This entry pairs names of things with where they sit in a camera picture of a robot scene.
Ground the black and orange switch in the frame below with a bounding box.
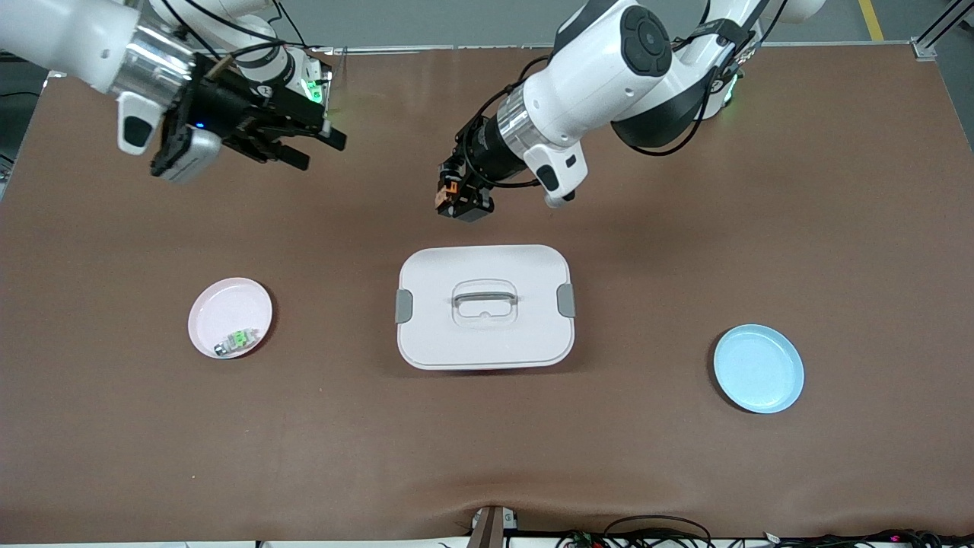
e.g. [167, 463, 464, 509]
[434, 179, 460, 221]

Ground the white lidded storage box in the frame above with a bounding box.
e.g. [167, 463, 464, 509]
[395, 244, 577, 371]

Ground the pink round plate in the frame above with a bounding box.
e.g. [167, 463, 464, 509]
[188, 277, 273, 359]

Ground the brown table mat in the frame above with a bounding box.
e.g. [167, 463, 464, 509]
[0, 42, 974, 545]

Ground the light blue round plate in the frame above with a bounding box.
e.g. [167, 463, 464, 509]
[714, 324, 805, 415]

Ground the grey box lid handle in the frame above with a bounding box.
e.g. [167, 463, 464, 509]
[453, 288, 519, 309]

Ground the clear and green switch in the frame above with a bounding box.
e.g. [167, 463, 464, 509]
[214, 327, 259, 357]

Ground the looped black cable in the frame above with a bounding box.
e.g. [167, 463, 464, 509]
[605, 515, 712, 548]

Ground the aluminium frame post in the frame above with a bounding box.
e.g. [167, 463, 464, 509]
[913, 0, 974, 62]

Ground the black cable bundle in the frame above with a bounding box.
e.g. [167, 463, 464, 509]
[555, 527, 974, 548]

